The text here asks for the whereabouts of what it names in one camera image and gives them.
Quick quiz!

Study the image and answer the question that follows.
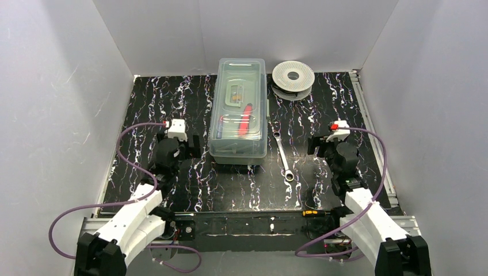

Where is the green plastic tool box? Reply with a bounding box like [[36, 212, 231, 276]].
[[208, 58, 268, 166]]

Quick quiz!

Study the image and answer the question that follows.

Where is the red black utility knife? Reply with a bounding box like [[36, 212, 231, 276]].
[[237, 103, 253, 138]]

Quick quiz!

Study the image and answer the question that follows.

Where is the blue handled screwdriver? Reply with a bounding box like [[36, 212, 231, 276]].
[[216, 116, 223, 139]]

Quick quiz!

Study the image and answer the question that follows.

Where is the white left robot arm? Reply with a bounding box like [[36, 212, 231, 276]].
[[74, 119, 201, 275]]

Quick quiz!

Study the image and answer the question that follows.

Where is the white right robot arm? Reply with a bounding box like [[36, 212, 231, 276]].
[[295, 120, 432, 275]]

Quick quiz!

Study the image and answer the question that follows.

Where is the silver combination wrench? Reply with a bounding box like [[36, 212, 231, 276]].
[[273, 132, 294, 182]]

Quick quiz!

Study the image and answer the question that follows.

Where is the black marbled table mat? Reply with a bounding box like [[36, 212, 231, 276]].
[[100, 71, 394, 214]]

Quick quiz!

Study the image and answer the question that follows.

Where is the white filament spool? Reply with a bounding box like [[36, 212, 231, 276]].
[[272, 60, 315, 101]]

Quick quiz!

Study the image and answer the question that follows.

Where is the yellow black screwdriver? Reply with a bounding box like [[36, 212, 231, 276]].
[[302, 210, 327, 217]]

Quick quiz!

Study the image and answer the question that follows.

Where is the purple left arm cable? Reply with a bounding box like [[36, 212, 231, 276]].
[[48, 121, 203, 274]]

